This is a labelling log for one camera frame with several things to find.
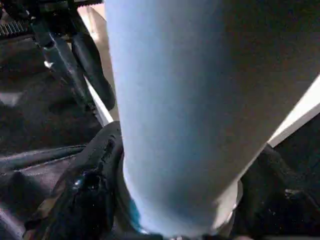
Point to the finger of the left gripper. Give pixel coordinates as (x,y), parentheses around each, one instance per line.
(95,70)
(65,65)

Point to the white plastic table top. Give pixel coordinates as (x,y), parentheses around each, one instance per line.
(300,115)

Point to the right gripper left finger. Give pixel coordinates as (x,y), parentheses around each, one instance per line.
(80,200)

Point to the white plastic table leg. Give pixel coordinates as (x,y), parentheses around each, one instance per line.
(175,100)

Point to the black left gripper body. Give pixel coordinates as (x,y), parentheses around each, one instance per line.
(50,15)

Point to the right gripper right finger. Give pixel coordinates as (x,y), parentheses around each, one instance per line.
(275,205)

